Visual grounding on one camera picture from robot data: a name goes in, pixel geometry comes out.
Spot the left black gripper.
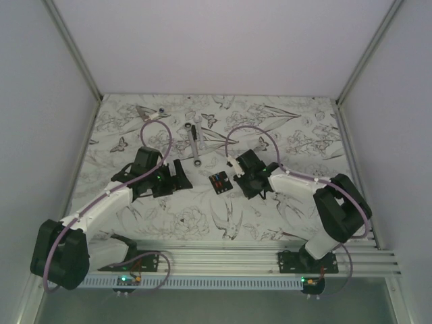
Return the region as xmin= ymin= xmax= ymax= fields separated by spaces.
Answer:
xmin=146 ymin=159 xmax=192 ymax=198

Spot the black fuse box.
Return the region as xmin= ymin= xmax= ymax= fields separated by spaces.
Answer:
xmin=209 ymin=171 xmax=233 ymax=195

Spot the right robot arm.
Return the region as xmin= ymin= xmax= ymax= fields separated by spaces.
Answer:
xmin=227 ymin=150 xmax=372 ymax=273

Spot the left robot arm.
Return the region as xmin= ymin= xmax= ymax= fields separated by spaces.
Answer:
xmin=30 ymin=147 xmax=192 ymax=290

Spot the silver ratchet wrench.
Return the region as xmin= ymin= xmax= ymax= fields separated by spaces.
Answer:
xmin=184 ymin=122 xmax=201 ymax=167

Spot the floral patterned mat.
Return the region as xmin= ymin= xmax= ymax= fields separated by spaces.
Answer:
xmin=72 ymin=94 xmax=350 ymax=241

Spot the left controller board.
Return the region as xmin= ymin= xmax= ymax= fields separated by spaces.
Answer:
xmin=117 ymin=275 xmax=141 ymax=287

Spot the controller board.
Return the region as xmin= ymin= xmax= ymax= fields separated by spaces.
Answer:
xmin=117 ymin=275 xmax=141 ymax=287
xmin=301 ymin=277 xmax=325 ymax=295

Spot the right controller board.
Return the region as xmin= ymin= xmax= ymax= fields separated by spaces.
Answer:
xmin=301 ymin=277 xmax=325 ymax=295

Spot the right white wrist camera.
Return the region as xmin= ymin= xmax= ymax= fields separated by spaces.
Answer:
xmin=227 ymin=156 xmax=244 ymax=177

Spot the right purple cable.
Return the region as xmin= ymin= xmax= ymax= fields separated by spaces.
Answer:
xmin=224 ymin=126 xmax=371 ymax=300

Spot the purple cable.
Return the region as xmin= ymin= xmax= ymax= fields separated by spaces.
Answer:
xmin=224 ymin=126 xmax=371 ymax=300
xmin=43 ymin=119 xmax=173 ymax=298

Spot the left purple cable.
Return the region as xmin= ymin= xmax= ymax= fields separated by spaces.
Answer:
xmin=43 ymin=119 xmax=173 ymax=298

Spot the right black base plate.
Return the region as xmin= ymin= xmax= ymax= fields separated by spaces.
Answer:
xmin=277 ymin=248 xmax=339 ymax=274

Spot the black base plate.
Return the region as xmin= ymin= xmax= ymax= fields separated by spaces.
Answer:
xmin=277 ymin=248 xmax=339 ymax=274
xmin=98 ymin=250 xmax=159 ymax=273

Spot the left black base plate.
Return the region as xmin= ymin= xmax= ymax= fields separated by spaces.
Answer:
xmin=98 ymin=250 xmax=159 ymax=273

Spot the aluminium rail frame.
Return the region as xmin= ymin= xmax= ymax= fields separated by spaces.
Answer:
xmin=32 ymin=240 xmax=402 ymax=276

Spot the white slotted cable duct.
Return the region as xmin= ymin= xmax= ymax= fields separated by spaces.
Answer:
xmin=78 ymin=274 xmax=302 ymax=291

